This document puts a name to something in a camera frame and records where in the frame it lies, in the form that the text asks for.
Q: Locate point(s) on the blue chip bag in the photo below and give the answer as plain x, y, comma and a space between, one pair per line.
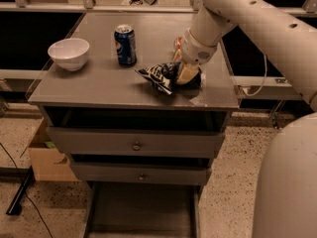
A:
162, 77

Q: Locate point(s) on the black floor bar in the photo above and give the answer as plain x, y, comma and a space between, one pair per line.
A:
26, 177

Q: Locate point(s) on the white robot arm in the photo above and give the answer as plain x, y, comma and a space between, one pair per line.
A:
286, 197

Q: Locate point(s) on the orange soda can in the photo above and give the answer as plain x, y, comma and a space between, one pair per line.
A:
177, 44

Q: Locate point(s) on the metal railing frame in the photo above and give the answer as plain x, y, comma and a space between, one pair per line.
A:
99, 4

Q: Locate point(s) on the top grey drawer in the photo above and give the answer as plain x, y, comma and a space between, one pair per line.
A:
136, 142

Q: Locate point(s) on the bottom grey drawer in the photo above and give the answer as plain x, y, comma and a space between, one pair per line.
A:
142, 210

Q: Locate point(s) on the cardboard box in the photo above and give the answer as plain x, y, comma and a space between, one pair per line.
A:
48, 163

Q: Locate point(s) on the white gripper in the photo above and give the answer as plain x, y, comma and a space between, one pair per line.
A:
196, 53

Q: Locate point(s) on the white ceramic bowl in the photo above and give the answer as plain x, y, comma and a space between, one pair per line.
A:
70, 54

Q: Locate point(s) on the grey drawer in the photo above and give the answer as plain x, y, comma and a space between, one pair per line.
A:
136, 142
142, 210
140, 173

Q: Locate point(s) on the middle grey drawer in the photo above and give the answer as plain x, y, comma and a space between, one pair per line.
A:
140, 173

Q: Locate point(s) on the grey drawer cabinet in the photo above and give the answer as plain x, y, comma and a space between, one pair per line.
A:
107, 95

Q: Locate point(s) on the blue Pepsi can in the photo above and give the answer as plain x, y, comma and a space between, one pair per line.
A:
125, 42

